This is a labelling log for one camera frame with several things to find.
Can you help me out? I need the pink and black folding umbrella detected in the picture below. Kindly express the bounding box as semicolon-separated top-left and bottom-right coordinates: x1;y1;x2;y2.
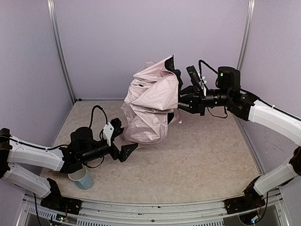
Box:
121;55;182;145

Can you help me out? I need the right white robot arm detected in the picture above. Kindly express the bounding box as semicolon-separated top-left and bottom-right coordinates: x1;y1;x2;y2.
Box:
178;66;301;199

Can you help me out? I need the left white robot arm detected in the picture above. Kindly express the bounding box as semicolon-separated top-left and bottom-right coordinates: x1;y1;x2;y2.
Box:
0;118;138;199

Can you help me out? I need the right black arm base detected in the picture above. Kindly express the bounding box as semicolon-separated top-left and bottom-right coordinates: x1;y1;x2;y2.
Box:
224;176;266;214

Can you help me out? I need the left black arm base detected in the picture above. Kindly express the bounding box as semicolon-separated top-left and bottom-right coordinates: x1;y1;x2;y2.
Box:
40;178;82;215

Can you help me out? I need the light blue plastic pitcher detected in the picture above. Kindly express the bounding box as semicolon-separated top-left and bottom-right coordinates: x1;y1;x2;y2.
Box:
68;166;93;190

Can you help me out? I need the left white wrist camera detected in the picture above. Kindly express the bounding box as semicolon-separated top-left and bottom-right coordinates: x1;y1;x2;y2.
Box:
103;122;114;146

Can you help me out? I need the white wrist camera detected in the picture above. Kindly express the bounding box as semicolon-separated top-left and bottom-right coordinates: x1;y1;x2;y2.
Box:
186;66;207;96
103;122;114;146

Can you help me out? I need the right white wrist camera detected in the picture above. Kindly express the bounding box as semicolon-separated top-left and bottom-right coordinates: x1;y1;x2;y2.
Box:
186;66;207;96

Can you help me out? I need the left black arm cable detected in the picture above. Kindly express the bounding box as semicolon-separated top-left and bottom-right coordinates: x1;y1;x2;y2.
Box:
0;105;109;169

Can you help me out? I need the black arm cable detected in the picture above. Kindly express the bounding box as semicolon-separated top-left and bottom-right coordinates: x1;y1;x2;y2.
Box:
198;59;301;120
0;105;109;169

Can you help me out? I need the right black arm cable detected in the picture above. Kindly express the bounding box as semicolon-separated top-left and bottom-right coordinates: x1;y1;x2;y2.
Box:
198;59;301;120

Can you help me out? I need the aluminium front rail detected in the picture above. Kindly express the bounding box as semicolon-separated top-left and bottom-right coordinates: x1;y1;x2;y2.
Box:
15;189;291;226

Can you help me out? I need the left aluminium frame post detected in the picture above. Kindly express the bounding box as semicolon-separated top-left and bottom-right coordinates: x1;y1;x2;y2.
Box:
47;0;77;104

